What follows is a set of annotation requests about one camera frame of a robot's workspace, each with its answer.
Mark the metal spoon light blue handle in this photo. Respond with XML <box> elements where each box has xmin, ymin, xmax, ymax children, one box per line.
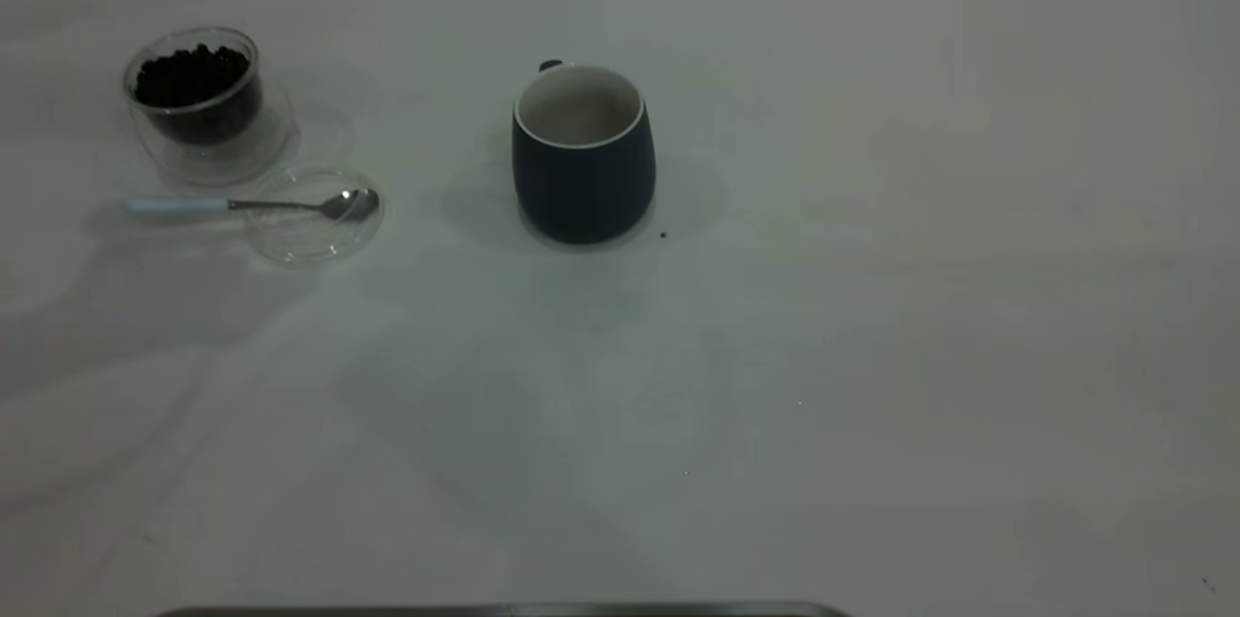
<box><xmin>124</xmin><ymin>189</ymin><xmax>381</xmax><ymax>222</ymax></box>

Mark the glass jar of coffee beans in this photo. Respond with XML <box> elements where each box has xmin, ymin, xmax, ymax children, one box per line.
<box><xmin>121</xmin><ymin>26</ymin><xmax>294</xmax><ymax>187</ymax></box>

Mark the dark grey ceramic mug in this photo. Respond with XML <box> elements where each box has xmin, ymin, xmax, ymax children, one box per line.
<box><xmin>511</xmin><ymin>59</ymin><xmax>658</xmax><ymax>246</ymax></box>

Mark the clear round glass lid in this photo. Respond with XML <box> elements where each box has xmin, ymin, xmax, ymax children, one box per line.
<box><xmin>244</xmin><ymin>167</ymin><xmax>387</xmax><ymax>269</ymax></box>

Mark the dark coffee beans pile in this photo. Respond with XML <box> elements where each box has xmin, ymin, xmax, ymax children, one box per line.
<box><xmin>134</xmin><ymin>44</ymin><xmax>263</xmax><ymax>146</ymax></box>

